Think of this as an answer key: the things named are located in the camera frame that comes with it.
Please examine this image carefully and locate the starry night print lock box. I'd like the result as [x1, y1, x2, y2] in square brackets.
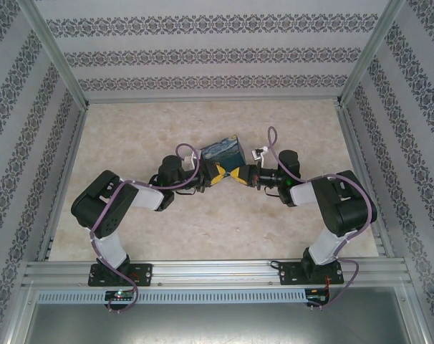
[200, 135, 247, 173]

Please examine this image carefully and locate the grey metal sheet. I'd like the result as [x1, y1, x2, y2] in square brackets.
[9, 302, 429, 344]

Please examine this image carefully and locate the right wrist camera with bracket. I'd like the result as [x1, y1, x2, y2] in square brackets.
[251, 145, 270, 162]

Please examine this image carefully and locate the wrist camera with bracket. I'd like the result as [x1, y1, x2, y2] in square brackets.
[251, 145, 270, 162]
[183, 152, 203, 171]

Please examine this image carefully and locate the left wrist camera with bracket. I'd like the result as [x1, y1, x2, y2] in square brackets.
[183, 152, 203, 171]

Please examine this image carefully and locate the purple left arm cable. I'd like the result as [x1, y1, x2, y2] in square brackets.
[90, 143, 203, 315]

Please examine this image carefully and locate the aluminium side rail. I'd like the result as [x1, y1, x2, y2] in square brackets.
[37, 103, 90, 262]
[335, 103, 396, 258]

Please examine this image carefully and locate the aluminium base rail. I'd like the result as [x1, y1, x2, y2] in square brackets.
[21, 259, 408, 287]

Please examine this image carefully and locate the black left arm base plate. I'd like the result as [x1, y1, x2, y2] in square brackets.
[87, 263, 154, 287]

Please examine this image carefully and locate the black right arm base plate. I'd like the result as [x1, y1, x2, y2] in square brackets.
[278, 261, 345, 287]

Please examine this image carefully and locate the slotted grey cable duct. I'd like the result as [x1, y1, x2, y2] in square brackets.
[36, 289, 307, 304]

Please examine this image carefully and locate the aluminium frame post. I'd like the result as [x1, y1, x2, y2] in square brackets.
[338, 0, 407, 107]
[25, 0, 89, 107]

